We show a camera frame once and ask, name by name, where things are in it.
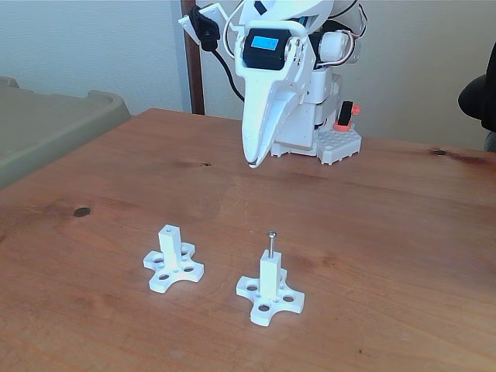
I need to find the orange and black clamp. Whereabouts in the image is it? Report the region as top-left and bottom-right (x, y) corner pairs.
(333, 100), (362, 133)

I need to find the black rounded chair back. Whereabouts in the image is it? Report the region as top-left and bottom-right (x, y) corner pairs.
(456, 72), (496, 132)

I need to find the grey-green plastic bin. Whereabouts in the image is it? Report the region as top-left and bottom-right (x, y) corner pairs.
(0, 75), (133, 191)

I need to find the black camera cable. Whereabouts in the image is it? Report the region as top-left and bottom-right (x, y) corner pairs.
(211, 49), (246, 104)

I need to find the black camera on white bracket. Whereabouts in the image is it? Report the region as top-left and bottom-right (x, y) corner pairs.
(177, 4), (229, 53)

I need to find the dark wooden post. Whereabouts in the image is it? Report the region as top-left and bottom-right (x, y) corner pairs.
(180, 0), (206, 116)

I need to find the white cross-base post stand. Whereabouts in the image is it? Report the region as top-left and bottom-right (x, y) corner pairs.
(235, 249), (306, 326)
(142, 223), (205, 294)

